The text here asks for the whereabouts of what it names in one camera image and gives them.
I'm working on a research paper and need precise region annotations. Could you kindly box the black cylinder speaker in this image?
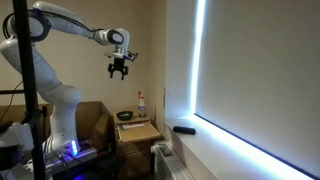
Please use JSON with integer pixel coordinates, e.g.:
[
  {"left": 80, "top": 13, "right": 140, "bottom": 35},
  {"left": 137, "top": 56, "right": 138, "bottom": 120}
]
[{"left": 172, "top": 125, "right": 197, "bottom": 136}]

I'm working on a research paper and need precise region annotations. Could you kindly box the black bowl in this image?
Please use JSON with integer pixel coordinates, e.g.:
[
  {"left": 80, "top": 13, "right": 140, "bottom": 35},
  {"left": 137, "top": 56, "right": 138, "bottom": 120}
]
[{"left": 116, "top": 110, "right": 134, "bottom": 122}]

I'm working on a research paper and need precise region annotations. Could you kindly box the clear spray bottle red trigger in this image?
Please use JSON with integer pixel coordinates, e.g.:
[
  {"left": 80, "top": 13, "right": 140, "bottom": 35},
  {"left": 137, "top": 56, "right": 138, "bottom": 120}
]
[{"left": 137, "top": 90, "right": 147, "bottom": 118}]

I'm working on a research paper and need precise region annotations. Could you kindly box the white paper strip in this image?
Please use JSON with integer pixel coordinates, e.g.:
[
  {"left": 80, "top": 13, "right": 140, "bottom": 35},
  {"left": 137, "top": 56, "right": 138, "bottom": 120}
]
[{"left": 121, "top": 123, "right": 146, "bottom": 130}]

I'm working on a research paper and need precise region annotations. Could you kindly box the black tripod stand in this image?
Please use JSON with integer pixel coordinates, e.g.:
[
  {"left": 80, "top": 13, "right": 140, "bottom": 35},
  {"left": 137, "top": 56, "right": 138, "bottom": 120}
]
[{"left": 0, "top": 0, "right": 47, "bottom": 180}]

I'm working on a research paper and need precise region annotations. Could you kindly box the wooden nightstand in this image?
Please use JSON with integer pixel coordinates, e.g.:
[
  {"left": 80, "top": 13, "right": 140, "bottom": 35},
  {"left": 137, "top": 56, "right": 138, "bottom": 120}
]
[{"left": 112, "top": 107, "right": 165, "bottom": 180}]

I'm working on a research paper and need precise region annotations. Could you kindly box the grey roller window blind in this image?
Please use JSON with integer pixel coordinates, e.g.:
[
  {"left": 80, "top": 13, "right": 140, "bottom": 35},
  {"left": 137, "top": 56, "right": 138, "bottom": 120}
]
[{"left": 194, "top": 0, "right": 320, "bottom": 180}]

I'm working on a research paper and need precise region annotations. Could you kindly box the thin black cable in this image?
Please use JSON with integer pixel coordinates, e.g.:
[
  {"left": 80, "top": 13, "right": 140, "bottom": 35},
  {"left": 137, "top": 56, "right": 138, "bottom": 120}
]
[{"left": 0, "top": 79, "right": 25, "bottom": 123}]

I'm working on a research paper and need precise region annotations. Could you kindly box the white radiator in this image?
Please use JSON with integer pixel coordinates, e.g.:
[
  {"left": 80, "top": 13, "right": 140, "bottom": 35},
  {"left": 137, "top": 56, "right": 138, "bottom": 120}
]
[{"left": 152, "top": 141, "right": 196, "bottom": 180}]

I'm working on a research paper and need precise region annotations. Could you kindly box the white windowsill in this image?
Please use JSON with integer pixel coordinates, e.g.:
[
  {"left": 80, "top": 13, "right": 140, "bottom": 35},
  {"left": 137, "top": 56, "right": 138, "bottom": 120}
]
[{"left": 164, "top": 114, "right": 316, "bottom": 180}]

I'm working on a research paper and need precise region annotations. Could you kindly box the small wrist camera box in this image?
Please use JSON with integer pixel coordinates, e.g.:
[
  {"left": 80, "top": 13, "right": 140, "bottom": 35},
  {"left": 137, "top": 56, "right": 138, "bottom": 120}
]
[{"left": 125, "top": 50, "right": 139, "bottom": 63}]

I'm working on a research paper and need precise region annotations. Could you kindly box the metal robot base platform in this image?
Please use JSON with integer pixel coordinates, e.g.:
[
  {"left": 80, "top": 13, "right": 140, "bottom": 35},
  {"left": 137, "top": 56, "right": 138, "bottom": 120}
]
[{"left": 42, "top": 145, "right": 100, "bottom": 177}]

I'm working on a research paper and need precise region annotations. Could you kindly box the brown cardboard box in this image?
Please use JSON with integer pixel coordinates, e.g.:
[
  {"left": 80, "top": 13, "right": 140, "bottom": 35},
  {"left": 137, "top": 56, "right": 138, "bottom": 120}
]
[{"left": 0, "top": 100, "right": 113, "bottom": 152}]

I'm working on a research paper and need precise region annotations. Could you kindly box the white rounded device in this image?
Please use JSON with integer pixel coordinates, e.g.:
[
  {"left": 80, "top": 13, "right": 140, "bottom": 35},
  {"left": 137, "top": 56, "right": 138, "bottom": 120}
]
[{"left": 0, "top": 121, "right": 35, "bottom": 153}]

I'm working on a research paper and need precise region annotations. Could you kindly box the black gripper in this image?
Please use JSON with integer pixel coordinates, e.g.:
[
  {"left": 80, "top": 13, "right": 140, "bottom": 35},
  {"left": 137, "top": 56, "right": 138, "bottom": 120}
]
[{"left": 107, "top": 56, "right": 130, "bottom": 81}]

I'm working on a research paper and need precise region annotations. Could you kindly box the wooden pull-out tray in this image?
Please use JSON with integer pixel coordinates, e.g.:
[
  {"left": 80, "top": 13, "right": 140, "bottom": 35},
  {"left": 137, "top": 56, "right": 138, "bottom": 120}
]
[{"left": 116, "top": 121, "right": 164, "bottom": 145}]

